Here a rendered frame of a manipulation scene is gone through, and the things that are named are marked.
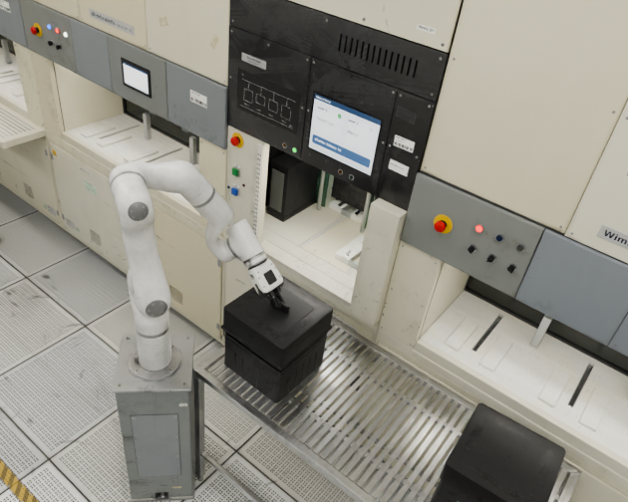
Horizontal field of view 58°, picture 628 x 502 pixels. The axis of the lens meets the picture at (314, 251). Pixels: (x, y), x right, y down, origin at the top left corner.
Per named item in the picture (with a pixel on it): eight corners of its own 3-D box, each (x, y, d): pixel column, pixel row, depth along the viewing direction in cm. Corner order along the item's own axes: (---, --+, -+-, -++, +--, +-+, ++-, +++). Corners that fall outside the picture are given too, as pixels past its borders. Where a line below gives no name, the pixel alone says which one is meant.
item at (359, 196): (327, 201, 291) (335, 145, 272) (350, 187, 305) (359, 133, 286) (366, 221, 281) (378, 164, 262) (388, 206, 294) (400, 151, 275)
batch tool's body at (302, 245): (215, 358, 317) (219, -16, 200) (318, 280, 381) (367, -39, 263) (342, 451, 279) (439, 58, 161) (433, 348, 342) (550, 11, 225)
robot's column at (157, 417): (129, 503, 247) (111, 391, 201) (137, 446, 269) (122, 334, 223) (194, 499, 252) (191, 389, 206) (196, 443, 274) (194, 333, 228)
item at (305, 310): (219, 327, 205) (220, 301, 197) (274, 289, 225) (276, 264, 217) (280, 372, 192) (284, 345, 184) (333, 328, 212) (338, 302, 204)
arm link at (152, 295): (165, 287, 202) (177, 318, 191) (131, 297, 198) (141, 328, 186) (144, 165, 170) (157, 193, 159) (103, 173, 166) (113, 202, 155)
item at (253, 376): (271, 327, 235) (274, 296, 225) (323, 363, 223) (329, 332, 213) (222, 364, 217) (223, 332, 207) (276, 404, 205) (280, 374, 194)
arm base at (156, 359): (126, 380, 206) (121, 346, 194) (133, 342, 220) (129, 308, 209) (179, 379, 209) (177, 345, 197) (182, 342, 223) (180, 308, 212)
